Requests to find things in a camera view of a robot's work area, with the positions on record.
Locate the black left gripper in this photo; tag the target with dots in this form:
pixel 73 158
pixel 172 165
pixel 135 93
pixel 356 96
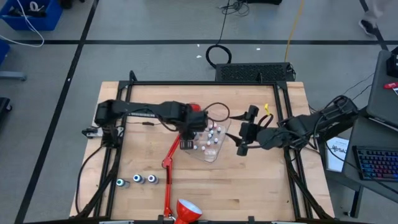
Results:
pixel 186 144

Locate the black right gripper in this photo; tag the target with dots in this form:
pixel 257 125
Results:
pixel 248 132

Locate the clear plastic bin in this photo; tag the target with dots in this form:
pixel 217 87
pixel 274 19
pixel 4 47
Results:
pixel 214 155

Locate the large purple-tipped food colouring bottle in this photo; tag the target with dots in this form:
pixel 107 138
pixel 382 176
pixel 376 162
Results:
pixel 152 179

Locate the large blue-tipped food colouring bottle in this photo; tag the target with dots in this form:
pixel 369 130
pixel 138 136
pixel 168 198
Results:
pixel 137 178

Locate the large green-tipped food colouring bottle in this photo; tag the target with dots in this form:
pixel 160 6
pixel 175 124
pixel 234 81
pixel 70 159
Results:
pixel 120 182

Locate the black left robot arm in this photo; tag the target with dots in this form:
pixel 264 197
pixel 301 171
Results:
pixel 140 109

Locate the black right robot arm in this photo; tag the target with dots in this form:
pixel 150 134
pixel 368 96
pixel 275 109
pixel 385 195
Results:
pixel 311 124

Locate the yellow tag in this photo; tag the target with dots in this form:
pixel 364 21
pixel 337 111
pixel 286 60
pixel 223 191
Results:
pixel 266 109

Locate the black computer case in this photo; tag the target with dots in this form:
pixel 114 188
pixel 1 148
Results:
pixel 255 72

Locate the red desk lamp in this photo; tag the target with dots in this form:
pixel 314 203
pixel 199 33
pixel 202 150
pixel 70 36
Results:
pixel 186 213

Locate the black clamp silver plate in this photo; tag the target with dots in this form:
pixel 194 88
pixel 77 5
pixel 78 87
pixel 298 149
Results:
pixel 91 132

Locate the white paper sheet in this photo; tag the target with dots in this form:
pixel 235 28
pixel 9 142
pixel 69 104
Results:
pixel 337 155

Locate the grey desk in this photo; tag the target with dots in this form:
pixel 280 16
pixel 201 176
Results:
pixel 367 133

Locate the black computer keyboard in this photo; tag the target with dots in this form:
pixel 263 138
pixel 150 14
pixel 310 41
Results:
pixel 377 163

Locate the grey laptop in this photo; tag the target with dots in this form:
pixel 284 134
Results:
pixel 384 93

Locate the red marker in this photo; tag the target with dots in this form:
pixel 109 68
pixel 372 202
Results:
pixel 391 85

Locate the person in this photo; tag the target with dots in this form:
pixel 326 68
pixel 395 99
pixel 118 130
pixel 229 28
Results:
pixel 368 26

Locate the black device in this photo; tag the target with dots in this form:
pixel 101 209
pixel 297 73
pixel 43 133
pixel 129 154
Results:
pixel 393 65

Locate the blue storage bin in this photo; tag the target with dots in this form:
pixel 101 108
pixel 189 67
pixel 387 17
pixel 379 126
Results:
pixel 46 21

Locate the black aluminium rig frame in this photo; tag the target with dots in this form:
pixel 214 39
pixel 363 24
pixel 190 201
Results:
pixel 202 83

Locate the silver aluminium bracket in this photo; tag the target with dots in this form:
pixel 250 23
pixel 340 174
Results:
pixel 284 222
pixel 116 222

